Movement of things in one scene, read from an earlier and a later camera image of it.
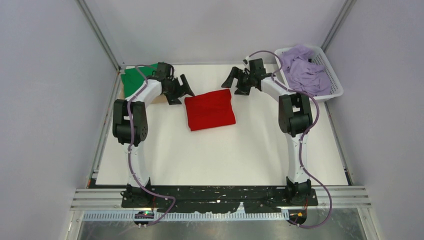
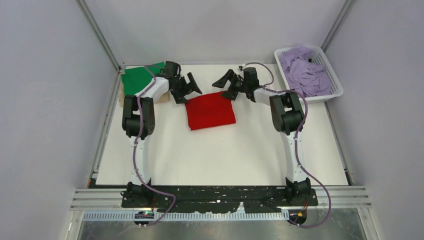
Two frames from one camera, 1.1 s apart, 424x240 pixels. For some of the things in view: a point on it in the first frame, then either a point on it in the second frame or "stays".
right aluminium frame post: x=338 y=24 stays
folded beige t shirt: x=160 y=99 stays
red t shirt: x=209 y=110 stays
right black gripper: x=241 y=90 to x=221 y=83
